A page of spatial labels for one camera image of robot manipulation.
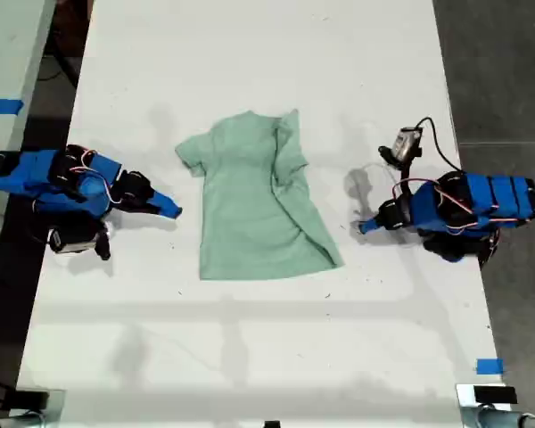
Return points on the black box on grey plate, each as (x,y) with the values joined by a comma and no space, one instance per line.
(31,398)

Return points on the long blue tape strip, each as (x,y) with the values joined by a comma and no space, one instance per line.
(2,107)

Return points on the square blue tape piece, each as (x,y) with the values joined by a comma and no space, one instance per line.
(489,366)

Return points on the pale green T-shirt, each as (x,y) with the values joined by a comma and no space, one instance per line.
(249,200)

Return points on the metal pipe with grey plate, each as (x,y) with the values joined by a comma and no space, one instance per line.
(55,405)

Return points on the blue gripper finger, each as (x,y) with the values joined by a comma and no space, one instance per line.
(372,228)
(156,211)
(165,200)
(371,223)

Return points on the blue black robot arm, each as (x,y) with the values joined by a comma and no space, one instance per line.
(31,174)
(495,191)

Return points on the black box on white plate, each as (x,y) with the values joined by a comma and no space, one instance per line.
(495,395)

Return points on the metal pipe with white plate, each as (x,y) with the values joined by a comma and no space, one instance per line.
(495,417)

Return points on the black camera stalk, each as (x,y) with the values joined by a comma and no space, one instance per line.
(103,243)
(390,156)

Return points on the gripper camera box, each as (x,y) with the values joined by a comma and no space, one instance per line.
(71,241)
(405,143)

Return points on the pale side table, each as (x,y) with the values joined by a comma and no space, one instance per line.
(4,49)

